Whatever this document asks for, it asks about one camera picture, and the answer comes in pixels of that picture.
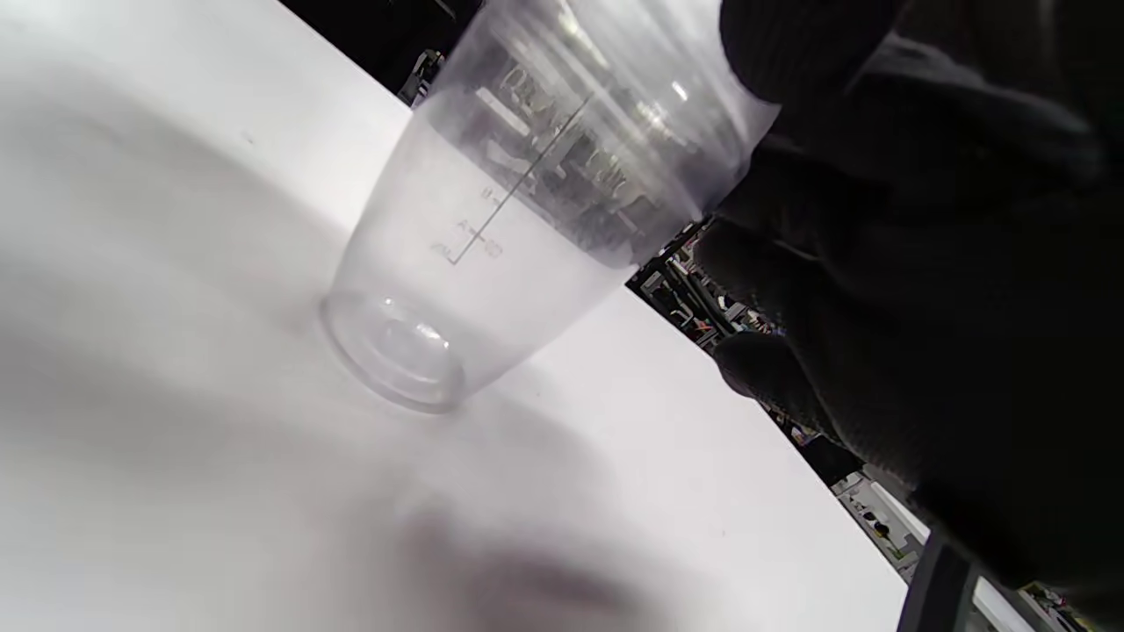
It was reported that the grey left hand controller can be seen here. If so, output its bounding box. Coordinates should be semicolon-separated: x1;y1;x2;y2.
896;527;998;632

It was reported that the person's left hand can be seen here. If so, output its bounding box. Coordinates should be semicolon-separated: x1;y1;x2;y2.
694;0;1124;615

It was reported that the clear plastic shaker cup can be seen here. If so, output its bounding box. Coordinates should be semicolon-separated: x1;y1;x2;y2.
318;0;782;415

